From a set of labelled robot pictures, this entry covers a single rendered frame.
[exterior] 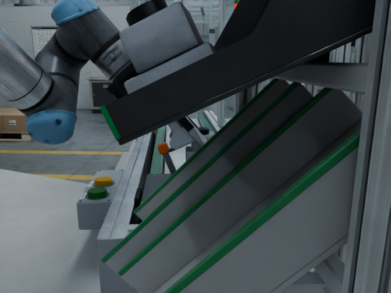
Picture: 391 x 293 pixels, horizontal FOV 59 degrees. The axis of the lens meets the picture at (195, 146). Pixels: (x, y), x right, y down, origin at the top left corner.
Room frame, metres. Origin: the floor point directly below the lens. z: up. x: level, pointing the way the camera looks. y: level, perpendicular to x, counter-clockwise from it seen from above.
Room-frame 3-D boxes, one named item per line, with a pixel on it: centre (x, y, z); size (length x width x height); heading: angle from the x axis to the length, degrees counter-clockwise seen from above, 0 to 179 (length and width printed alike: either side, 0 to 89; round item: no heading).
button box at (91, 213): (0.75, 0.21, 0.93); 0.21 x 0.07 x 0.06; 4
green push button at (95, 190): (0.68, 0.20, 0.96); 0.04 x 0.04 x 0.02
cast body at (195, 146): (0.68, -0.02, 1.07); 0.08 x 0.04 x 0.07; 94
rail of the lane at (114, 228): (0.94, 0.16, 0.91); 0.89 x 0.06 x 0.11; 4
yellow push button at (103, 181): (0.75, 0.21, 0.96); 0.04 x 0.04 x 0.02
